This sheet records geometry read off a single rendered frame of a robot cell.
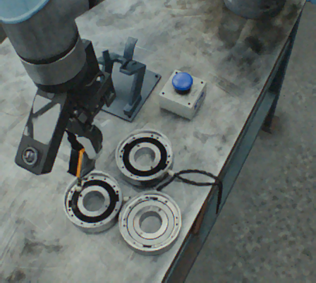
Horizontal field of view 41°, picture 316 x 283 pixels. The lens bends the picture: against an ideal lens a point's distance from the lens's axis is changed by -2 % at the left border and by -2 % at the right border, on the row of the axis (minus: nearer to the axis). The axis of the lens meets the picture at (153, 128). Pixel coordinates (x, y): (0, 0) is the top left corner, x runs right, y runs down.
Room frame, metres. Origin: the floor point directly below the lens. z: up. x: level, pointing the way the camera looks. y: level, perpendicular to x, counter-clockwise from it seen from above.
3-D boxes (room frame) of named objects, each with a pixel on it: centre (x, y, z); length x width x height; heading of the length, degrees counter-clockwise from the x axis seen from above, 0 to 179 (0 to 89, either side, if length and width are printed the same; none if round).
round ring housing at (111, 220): (0.30, 0.12, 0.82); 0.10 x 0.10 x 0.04
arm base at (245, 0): (0.76, -0.29, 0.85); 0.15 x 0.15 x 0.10
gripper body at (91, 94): (0.36, 0.10, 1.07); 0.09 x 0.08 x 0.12; 144
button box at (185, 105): (0.50, -0.07, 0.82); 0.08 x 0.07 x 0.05; 143
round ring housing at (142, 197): (0.24, 0.03, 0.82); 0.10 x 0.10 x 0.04
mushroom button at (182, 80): (0.49, -0.07, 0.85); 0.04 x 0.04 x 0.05
